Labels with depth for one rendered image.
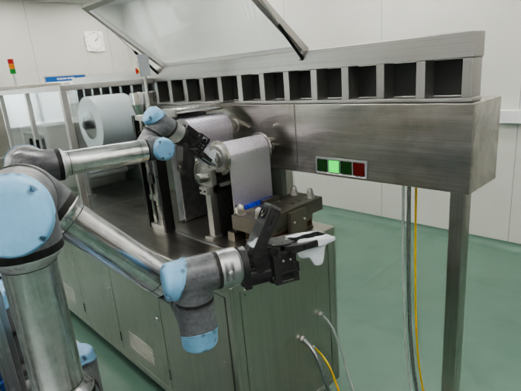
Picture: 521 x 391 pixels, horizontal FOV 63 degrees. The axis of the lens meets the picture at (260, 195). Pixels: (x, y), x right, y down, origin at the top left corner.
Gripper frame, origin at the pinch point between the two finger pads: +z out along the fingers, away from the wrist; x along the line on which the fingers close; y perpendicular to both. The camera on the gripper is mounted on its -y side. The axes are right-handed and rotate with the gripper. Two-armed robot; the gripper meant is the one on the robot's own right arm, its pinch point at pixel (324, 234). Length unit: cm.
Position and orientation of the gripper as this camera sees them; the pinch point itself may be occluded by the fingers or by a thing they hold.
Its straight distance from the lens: 94.4
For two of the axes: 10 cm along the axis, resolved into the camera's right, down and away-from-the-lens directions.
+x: 3.6, 1.0, -9.3
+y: 1.3, 9.8, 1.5
